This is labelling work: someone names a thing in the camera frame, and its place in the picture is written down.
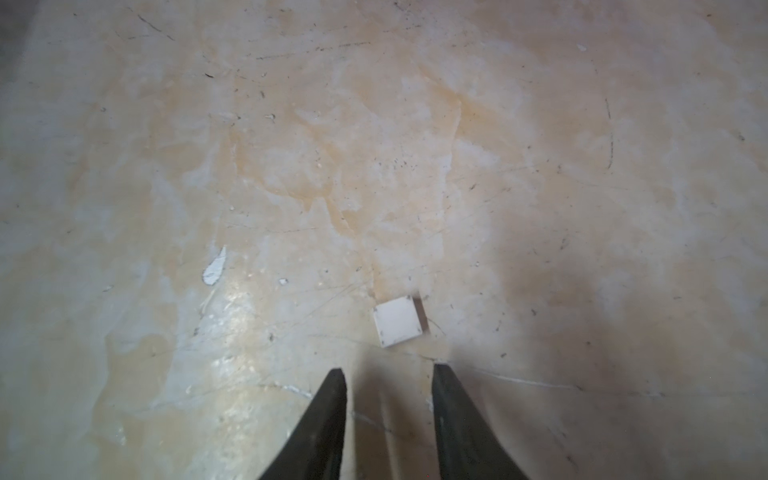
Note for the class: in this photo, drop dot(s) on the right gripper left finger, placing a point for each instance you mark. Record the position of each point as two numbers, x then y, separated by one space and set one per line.
314 450

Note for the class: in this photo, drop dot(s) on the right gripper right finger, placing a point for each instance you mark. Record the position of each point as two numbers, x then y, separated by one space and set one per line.
467 447

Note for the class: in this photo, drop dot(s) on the white usb cap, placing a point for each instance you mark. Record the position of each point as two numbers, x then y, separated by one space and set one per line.
397 321

